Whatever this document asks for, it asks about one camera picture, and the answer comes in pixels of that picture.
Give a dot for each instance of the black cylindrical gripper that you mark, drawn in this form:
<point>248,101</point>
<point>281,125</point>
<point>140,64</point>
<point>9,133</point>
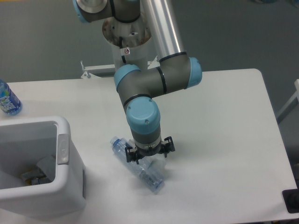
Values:
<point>148,147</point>

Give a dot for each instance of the clear plastic bottle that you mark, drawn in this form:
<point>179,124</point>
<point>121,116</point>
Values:
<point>145,170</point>

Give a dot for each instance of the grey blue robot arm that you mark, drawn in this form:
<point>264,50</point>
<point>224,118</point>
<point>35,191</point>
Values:
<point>151,61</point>

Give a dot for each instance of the grey trash inside bin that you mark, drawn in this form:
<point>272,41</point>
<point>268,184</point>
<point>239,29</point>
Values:
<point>44,172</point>

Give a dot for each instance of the white plastic trash can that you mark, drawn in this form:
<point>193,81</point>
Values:
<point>23,142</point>

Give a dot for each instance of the black clamp at table edge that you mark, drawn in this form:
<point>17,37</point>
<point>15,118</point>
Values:
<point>291,199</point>

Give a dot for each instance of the blue labelled water bottle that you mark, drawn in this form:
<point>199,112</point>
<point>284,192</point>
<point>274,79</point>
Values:
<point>9,102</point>

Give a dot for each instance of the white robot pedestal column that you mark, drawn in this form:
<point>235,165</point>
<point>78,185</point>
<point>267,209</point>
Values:
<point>129,41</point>

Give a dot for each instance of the white frame at right edge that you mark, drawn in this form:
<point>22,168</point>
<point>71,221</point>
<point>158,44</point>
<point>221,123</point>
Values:
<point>290,104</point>

